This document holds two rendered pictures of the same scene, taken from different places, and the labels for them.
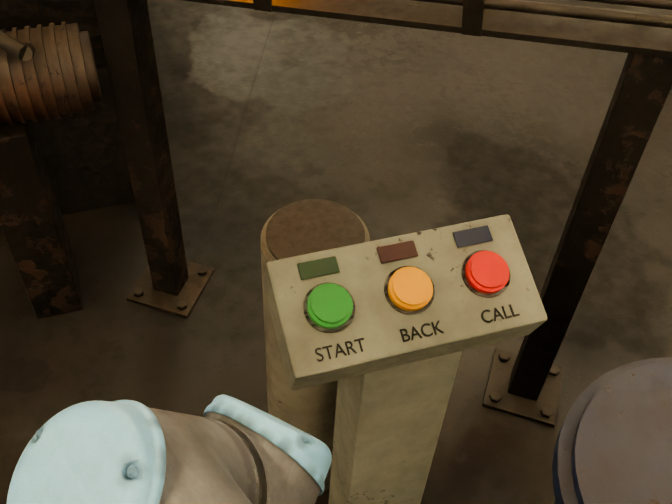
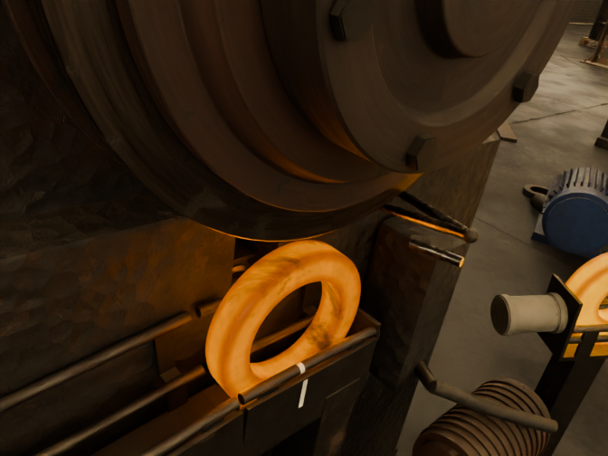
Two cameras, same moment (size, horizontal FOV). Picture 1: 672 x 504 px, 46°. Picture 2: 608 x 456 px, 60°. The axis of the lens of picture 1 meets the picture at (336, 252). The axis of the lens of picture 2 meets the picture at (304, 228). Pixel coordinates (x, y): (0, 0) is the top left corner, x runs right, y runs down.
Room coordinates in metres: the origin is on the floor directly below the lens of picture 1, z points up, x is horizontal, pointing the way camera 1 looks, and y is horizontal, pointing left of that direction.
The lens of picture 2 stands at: (0.53, 1.01, 1.11)
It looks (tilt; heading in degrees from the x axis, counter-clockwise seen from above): 29 degrees down; 334
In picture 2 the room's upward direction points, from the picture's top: 9 degrees clockwise
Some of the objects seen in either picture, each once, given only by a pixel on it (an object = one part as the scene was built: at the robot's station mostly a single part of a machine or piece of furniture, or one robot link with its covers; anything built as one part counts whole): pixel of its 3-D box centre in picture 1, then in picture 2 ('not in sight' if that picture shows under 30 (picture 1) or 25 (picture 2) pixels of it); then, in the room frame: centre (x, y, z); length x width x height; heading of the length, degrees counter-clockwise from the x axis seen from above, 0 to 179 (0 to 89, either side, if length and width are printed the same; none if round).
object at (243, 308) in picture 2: not in sight; (288, 323); (0.92, 0.82, 0.75); 0.18 x 0.03 x 0.18; 109
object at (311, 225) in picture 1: (311, 367); not in sight; (0.59, 0.02, 0.26); 0.12 x 0.12 x 0.52
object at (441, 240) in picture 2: not in sight; (403, 300); (1.01, 0.60, 0.68); 0.11 x 0.08 x 0.24; 19
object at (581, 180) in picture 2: not in sight; (579, 206); (2.06, -1.16, 0.17); 0.57 x 0.31 x 0.34; 129
